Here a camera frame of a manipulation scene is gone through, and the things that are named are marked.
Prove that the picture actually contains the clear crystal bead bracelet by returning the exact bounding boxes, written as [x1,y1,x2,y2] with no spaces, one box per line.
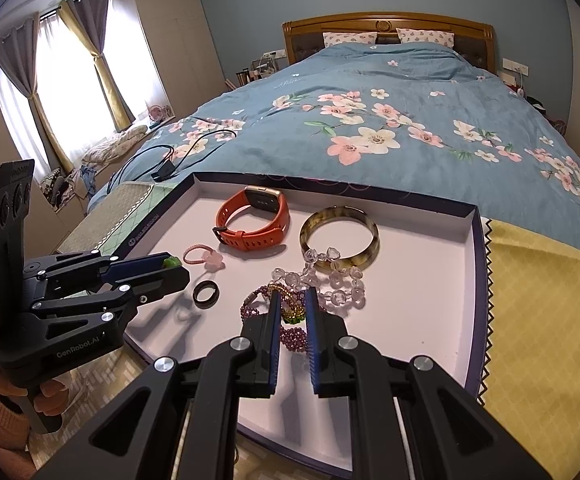
[270,245,368,317]

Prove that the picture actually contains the black charger cable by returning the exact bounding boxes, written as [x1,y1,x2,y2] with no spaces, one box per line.
[105,128,239,196]

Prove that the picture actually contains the dark blue jewelry tray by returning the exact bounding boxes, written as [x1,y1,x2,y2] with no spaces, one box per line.
[112,171,493,479]

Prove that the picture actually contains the orange smart watch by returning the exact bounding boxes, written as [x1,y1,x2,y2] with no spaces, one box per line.
[213,185,290,252]

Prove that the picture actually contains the wooden headboard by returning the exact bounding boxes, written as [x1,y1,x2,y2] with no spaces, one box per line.
[282,11,497,74]

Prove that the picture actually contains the purple bead bracelet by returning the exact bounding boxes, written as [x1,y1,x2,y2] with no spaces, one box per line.
[239,280,331,356]

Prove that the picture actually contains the left floral pillow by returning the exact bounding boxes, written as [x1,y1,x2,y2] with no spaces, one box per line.
[322,32,378,48]

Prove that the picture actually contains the right floral pillow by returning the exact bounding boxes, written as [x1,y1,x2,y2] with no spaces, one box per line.
[396,28,454,49]

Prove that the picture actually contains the blue floral duvet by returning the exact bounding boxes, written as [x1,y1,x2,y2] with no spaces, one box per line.
[114,44,580,249]

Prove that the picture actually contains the amber bangle bracelet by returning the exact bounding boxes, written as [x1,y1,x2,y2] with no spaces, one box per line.
[298,204,381,274]

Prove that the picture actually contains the left bedside clutter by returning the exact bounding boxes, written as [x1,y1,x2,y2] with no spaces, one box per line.
[225,49,287,90]

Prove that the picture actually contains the purple yellow curtain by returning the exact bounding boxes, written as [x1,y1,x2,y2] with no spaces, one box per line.
[0,14,74,181]
[58,0,135,132]

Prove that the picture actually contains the floral pillow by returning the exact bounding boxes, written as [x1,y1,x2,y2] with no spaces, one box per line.
[322,32,378,48]
[396,28,454,49]

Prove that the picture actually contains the left hand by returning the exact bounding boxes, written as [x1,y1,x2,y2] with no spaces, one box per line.
[0,368,70,416]

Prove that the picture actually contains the black ring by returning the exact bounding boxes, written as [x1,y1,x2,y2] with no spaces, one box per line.
[191,279,221,311]

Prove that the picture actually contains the right purple yellow curtain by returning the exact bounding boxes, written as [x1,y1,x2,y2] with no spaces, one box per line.
[58,0,135,132]

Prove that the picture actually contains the pink hair tie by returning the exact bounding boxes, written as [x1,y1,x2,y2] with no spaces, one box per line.
[181,242,226,273]

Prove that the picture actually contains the clothes on window sill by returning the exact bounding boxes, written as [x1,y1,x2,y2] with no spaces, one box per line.
[40,124,149,210]

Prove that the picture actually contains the patchwork patterned cloth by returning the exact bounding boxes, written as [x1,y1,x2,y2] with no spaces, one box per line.
[30,191,580,479]

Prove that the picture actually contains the right bedside socket panel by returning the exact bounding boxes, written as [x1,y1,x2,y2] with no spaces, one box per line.
[501,58,529,77]

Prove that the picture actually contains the pink sleeved left forearm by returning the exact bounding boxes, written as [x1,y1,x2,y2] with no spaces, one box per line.
[0,398,36,479]

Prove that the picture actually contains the left purple yellow curtain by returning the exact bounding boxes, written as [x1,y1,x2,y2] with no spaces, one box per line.
[0,14,74,181]

